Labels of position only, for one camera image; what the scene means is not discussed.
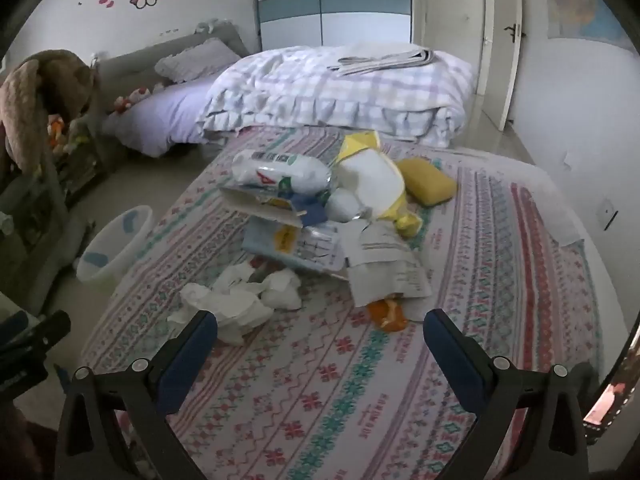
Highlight dark bedside shelf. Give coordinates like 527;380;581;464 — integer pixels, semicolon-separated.
52;110;111;206

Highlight large crumpled white tissue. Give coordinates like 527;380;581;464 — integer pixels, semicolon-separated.
167;264;275;346

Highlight plaid ruffled quilt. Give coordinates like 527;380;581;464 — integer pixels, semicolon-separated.
196;45;478;148

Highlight wall map poster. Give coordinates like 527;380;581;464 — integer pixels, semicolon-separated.
545;0;623;43

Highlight purple bed sheet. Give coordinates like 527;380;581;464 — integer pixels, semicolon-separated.
102;77;236;156

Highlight brown plush blanket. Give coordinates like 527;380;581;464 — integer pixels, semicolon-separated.
0;50;96;171

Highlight ruffled grey pillow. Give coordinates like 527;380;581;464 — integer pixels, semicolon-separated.
154;37;243;83

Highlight grey padded headboard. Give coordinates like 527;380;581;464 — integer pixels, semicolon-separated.
97;20;251;106

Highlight white wardrobe with teal stripe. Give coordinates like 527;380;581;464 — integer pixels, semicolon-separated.
254;0;413;53

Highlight white plastic bin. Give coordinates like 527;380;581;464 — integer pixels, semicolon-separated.
76;205;153;293

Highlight blue box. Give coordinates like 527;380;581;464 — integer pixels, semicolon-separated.
290;195;331;226

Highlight patterned bed blanket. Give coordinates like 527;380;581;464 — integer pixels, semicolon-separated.
80;127;608;480

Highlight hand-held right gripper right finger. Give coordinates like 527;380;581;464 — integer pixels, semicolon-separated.
422;308;591;480

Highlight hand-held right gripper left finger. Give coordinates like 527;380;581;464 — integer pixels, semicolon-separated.
54;309;219;480

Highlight red and white plush toy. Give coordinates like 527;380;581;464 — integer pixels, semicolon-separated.
112;87;151;113

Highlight yellow sponge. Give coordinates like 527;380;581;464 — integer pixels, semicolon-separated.
396;156;458;206

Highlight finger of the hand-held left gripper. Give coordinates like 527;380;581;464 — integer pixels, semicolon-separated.
0;309;72;361

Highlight opened white carton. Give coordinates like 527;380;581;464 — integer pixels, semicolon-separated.
220;185;308;228

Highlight folded grey striped cloth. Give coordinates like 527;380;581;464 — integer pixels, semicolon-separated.
327;44;443;78

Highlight white door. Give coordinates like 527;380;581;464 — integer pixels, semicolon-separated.
492;0;525;131

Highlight orange wrapper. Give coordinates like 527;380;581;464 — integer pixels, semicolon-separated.
367;297;408;333

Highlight small white tissue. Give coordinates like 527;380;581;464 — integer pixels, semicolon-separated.
259;267;303;311

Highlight colourful plush toys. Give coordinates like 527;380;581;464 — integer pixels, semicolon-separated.
47;114;85;155

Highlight white paper receipt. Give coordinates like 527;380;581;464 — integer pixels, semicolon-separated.
337;220;433;321

